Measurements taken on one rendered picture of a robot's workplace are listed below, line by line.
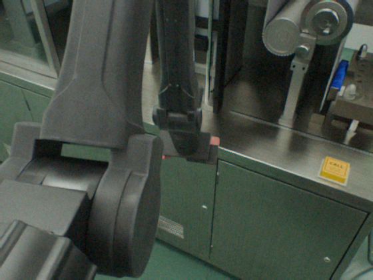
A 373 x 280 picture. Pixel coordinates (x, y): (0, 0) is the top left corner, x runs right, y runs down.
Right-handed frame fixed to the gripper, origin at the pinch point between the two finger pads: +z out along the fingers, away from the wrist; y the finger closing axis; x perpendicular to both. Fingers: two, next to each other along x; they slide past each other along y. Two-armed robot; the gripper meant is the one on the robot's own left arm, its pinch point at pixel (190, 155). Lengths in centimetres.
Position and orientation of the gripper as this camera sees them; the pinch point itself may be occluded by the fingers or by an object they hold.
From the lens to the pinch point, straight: 83.9
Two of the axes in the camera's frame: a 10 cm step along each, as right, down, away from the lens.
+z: 0.9, 3.3, 9.4
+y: -9.8, -1.2, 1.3
